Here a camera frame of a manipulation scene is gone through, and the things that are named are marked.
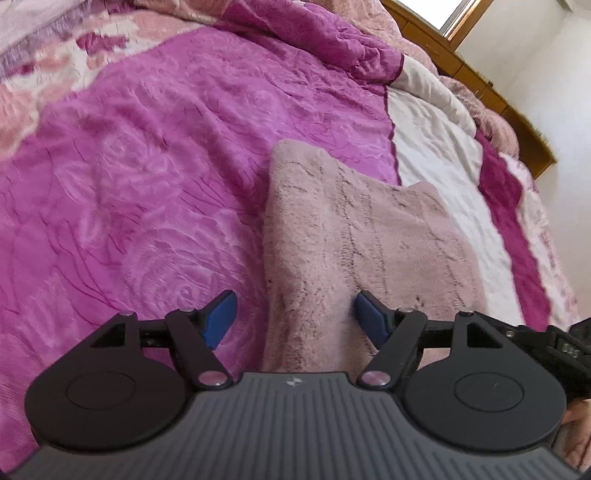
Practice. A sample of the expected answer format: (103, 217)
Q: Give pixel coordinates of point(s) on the person's right hand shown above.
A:
(579, 429)

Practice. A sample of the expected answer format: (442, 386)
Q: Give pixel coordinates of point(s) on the wooden headboard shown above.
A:
(508, 106)

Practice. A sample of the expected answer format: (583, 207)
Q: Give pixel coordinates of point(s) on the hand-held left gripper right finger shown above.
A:
(371, 316)

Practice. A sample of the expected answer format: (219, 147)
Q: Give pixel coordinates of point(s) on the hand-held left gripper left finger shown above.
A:
(220, 316)

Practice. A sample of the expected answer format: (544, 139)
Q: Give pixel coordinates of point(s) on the pink comforter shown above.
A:
(369, 27)

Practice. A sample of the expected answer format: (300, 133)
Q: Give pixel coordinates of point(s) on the magenta and white patchwork quilt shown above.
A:
(152, 184)

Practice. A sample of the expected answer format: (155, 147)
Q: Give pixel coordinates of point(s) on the pink knit cardigan sweater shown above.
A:
(369, 240)

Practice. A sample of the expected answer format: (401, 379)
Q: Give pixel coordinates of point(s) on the window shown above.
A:
(457, 11)

